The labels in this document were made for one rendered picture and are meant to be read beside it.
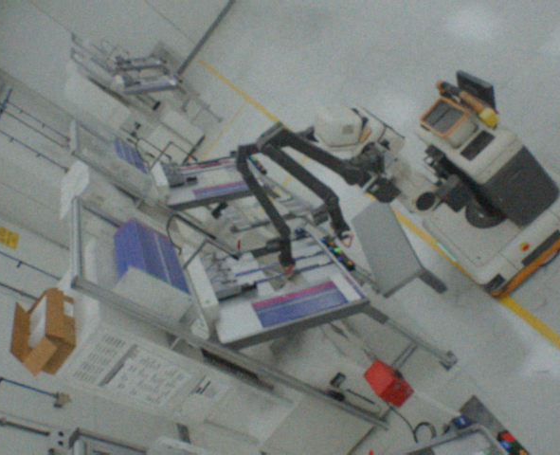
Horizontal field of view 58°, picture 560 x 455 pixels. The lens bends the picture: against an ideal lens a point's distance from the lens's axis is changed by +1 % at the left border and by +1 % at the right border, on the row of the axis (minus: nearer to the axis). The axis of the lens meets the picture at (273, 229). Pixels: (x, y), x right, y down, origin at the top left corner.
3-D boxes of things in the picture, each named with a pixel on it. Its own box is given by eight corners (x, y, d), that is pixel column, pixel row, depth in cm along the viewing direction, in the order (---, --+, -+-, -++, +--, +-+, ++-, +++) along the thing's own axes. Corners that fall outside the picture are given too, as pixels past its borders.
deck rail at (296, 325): (368, 307, 241) (368, 297, 238) (370, 310, 239) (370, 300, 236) (223, 352, 223) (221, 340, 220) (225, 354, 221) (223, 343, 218)
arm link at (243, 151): (231, 146, 231) (228, 144, 241) (238, 174, 235) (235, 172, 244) (324, 124, 237) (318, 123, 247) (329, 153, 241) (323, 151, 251)
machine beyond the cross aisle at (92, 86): (211, 101, 754) (97, 10, 654) (225, 116, 686) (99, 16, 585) (156, 172, 775) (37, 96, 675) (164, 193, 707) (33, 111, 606)
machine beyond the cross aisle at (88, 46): (192, 81, 875) (94, 1, 775) (203, 91, 807) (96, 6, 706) (145, 143, 896) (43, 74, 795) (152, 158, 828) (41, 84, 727)
